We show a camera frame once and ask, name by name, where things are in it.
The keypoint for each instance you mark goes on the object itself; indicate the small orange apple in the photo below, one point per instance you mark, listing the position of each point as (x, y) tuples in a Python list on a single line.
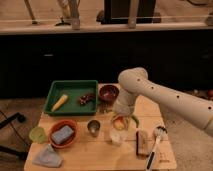
[(119, 124)]

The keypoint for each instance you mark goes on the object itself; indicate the light blue cloth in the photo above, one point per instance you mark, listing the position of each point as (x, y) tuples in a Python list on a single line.
[(48, 157)]

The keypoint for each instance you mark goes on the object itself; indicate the white dish brush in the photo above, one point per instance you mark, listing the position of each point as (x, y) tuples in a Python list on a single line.
[(159, 132)]

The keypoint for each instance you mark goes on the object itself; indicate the yellow corn cob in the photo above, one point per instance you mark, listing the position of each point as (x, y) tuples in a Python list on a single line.
[(60, 102)]

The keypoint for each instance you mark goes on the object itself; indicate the metal fork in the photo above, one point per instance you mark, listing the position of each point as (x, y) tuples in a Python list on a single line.
[(105, 110)]

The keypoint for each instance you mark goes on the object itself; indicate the wooden scrub brush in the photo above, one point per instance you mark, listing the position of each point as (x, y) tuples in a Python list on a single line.
[(142, 148)]

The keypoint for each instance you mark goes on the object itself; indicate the wooden folding table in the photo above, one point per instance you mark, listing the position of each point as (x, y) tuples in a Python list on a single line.
[(87, 153)]

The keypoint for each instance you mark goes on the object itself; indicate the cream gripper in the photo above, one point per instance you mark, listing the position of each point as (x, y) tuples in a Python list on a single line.
[(122, 111)]

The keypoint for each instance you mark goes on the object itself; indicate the dark red grape bunch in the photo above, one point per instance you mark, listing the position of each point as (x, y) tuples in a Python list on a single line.
[(84, 99)]

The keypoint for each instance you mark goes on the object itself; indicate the green plastic tray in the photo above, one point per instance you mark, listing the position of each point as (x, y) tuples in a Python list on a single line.
[(74, 89)]

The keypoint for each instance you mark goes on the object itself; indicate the green chili pepper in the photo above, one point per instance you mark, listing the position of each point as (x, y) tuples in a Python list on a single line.
[(135, 120)]

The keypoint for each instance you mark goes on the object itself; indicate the dark red bowl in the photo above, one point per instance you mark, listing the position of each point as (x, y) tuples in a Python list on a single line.
[(108, 93)]

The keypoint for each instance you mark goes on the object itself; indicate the black stand base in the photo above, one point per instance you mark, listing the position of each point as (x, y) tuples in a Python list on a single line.
[(8, 120)]

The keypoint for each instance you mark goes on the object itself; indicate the orange plastic bowl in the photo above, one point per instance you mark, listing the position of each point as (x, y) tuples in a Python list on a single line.
[(58, 126)]

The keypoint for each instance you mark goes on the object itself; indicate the white paper cup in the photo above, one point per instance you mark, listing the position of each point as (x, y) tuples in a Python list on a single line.
[(117, 137)]

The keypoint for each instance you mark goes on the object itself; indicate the blue sponge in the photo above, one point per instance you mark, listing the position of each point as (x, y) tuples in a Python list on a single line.
[(62, 134)]

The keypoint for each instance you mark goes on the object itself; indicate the small steel cup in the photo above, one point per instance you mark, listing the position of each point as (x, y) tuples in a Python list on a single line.
[(94, 127)]

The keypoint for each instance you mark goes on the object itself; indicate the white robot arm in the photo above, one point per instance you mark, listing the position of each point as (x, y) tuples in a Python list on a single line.
[(134, 82)]

